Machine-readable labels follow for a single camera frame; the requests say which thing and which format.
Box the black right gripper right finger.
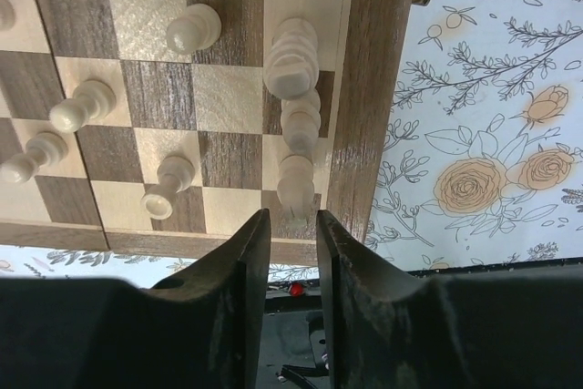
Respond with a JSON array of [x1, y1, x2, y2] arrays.
[[316, 210, 582, 388]]

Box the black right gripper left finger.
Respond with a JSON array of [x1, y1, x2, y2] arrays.
[[1, 210, 271, 388]]

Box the wooden chess board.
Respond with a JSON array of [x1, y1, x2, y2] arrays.
[[1, 0, 410, 265]]

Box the white chess bishop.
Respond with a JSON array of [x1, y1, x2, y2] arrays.
[[281, 89, 322, 155]]

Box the white chess king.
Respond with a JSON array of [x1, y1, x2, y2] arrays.
[[263, 17, 320, 100]]

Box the white chess knight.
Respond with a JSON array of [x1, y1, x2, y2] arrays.
[[277, 155, 315, 225]]

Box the floral table mat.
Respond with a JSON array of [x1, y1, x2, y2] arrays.
[[1, 0, 582, 287]]

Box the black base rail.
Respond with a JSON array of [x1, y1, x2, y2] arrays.
[[256, 281, 335, 388]]

